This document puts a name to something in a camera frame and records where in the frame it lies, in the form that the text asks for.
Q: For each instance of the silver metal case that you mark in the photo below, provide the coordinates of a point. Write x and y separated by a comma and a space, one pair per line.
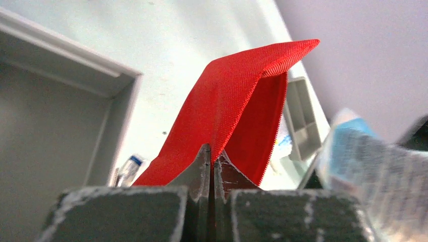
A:
64, 111

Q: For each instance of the red first aid pouch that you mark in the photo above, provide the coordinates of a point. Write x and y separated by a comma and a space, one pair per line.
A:
235, 106

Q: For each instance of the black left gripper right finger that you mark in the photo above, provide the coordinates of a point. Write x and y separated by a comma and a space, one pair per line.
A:
244, 212

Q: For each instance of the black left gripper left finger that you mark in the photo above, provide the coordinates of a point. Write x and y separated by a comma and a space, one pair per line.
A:
175, 212

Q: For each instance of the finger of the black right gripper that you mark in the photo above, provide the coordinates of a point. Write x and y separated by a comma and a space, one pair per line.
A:
311, 179

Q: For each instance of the blue cap clear bottle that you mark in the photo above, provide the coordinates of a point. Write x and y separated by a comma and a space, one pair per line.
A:
127, 172

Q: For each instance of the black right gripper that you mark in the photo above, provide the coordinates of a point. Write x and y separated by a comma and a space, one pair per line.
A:
414, 133

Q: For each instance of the white blue gauze packet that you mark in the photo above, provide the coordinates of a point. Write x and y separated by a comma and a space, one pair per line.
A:
282, 147

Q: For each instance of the grey divided tray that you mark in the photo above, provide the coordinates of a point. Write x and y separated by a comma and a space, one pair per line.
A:
300, 120

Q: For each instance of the blue cotton ball bag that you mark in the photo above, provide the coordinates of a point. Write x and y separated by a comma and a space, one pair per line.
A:
389, 180

